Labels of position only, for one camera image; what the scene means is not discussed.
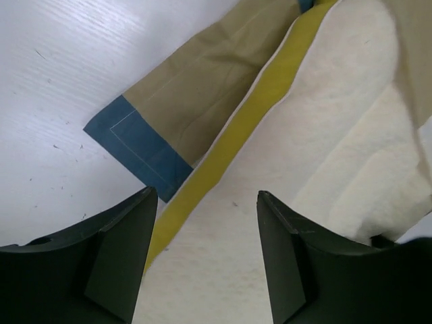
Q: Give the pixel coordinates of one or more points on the cream and yellow pillow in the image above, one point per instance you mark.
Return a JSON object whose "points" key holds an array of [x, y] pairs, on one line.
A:
{"points": [[206, 258]]}

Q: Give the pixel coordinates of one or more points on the blue beige patchwork pillowcase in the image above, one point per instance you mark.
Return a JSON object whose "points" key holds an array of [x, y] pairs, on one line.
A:
{"points": [[189, 101]]}

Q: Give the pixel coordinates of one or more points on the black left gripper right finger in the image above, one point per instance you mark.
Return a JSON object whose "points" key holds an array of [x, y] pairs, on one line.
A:
{"points": [[317, 276]]}

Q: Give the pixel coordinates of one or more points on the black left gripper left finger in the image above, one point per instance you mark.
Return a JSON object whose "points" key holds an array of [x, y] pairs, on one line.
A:
{"points": [[89, 272]]}

